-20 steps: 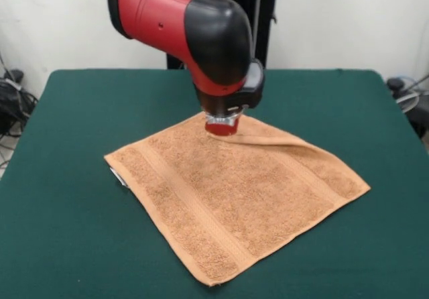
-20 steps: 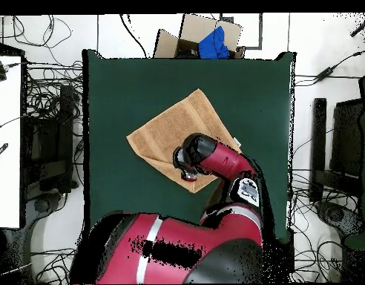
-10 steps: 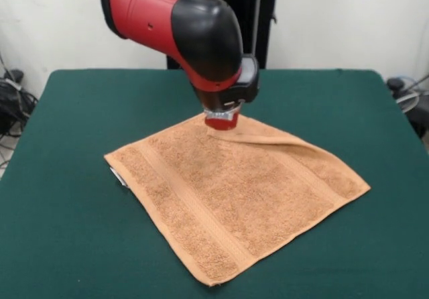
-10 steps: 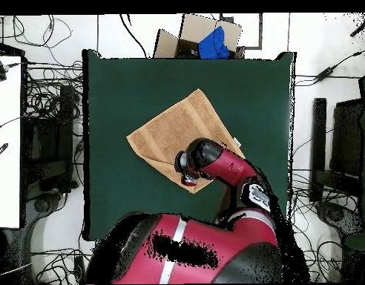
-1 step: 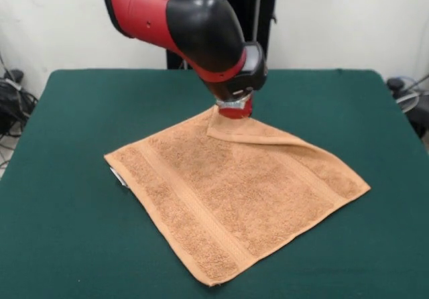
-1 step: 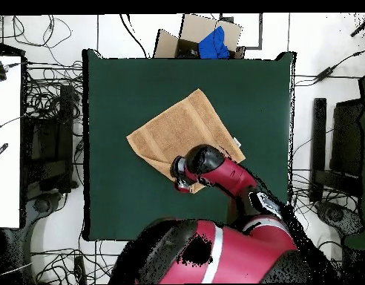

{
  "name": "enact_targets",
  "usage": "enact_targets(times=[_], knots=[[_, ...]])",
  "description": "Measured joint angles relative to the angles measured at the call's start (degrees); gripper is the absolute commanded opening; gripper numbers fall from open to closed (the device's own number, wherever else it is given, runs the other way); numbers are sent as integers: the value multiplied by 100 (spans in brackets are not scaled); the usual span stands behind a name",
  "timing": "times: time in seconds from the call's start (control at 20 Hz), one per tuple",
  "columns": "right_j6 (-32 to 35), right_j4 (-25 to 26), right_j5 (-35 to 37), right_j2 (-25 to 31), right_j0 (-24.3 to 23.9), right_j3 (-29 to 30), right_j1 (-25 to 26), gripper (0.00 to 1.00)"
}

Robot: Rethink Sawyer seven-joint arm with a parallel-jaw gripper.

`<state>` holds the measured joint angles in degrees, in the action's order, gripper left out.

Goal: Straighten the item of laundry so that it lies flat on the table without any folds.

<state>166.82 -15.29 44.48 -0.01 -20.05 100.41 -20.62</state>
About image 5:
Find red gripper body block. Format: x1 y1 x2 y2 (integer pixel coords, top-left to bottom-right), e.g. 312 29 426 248
217 93 255 121

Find tan terry towel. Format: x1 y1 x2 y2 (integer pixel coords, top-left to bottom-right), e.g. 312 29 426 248
103 106 372 286

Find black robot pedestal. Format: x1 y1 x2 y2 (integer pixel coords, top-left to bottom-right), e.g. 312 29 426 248
164 0 292 70

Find black round floor foot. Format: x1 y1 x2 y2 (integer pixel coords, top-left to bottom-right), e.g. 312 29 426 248
387 76 407 91

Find dark green table cloth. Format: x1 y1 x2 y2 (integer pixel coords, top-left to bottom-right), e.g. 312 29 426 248
0 68 429 299

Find black cable bundle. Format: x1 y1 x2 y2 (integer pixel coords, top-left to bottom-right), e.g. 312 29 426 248
0 69 40 139

